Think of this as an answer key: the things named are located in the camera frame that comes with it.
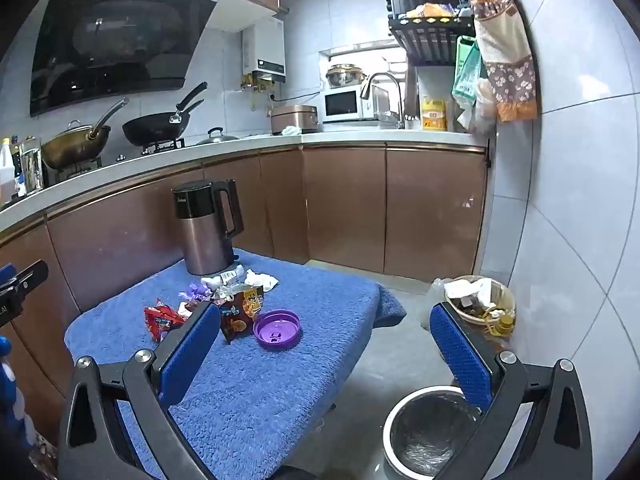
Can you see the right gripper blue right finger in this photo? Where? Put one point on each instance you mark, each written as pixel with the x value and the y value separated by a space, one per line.
pixel 466 355

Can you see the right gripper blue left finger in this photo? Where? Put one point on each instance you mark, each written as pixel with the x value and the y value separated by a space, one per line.
pixel 181 354

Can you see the red snack wrapper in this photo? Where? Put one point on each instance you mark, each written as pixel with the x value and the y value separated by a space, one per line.
pixel 160 319

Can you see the purple candy wrapper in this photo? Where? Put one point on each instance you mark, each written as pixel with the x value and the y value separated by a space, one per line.
pixel 201 293

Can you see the dark brown snack bag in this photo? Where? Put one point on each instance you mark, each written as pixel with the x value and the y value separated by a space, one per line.
pixel 239 310

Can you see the purple round plastic lid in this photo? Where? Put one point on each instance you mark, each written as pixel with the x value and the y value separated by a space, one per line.
pixel 277 329

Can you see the clear white plastic bag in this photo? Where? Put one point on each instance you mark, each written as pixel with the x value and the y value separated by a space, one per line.
pixel 227 278

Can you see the white tissue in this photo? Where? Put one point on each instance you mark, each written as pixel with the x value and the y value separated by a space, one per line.
pixel 265 281

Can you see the steel trash bin white rim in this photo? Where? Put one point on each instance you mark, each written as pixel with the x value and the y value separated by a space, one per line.
pixel 425 429

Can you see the brown kitchen base cabinets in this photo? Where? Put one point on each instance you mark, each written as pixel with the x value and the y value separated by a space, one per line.
pixel 401 209

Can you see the chrome kitchen faucet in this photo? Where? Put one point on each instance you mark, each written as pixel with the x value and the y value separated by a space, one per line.
pixel 382 102

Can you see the blue white gloved hand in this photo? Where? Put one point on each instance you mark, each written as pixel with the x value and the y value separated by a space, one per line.
pixel 13 416

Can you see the cooking oil bottle yellow cap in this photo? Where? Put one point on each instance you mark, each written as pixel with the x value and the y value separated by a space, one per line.
pixel 499 323

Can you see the beige full waste bucket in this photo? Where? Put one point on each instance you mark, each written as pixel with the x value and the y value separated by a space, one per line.
pixel 472 295

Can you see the white jug on counter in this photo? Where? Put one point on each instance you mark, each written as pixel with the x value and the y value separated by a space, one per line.
pixel 7 173

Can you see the blue towel on table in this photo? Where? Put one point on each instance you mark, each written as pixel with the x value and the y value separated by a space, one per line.
pixel 248 407

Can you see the black and copper electric kettle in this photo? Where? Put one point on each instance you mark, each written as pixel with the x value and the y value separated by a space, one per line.
pixel 209 215

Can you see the clear glass utensil jar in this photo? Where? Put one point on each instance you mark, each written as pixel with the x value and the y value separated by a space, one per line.
pixel 31 163

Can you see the gas stove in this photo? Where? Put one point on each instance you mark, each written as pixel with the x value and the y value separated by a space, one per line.
pixel 109 156

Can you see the black frying pan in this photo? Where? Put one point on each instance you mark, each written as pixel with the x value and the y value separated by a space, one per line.
pixel 165 126

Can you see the pot lid on counter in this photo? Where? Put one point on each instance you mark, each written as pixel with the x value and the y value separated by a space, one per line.
pixel 216 135

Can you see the yellow oil bottle on counter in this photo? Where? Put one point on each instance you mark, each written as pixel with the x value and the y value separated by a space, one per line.
pixel 433 114

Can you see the black range hood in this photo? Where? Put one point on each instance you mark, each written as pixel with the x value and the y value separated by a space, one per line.
pixel 91 49

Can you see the green hanging bag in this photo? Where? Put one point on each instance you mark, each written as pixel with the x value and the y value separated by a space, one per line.
pixel 466 72

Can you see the white microwave oven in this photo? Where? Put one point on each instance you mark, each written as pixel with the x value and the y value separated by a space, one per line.
pixel 346 105

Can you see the white water heater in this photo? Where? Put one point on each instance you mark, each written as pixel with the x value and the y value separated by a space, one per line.
pixel 263 54

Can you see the steel pot on microwave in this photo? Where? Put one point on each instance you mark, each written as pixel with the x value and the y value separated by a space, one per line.
pixel 342 75

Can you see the patterned hanging apron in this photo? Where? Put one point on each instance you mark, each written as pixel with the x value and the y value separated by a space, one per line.
pixel 505 50

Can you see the bronze wok with handle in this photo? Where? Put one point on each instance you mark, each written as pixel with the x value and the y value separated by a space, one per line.
pixel 81 143

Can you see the black wall dish rack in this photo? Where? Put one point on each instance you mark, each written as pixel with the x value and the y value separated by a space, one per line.
pixel 428 30

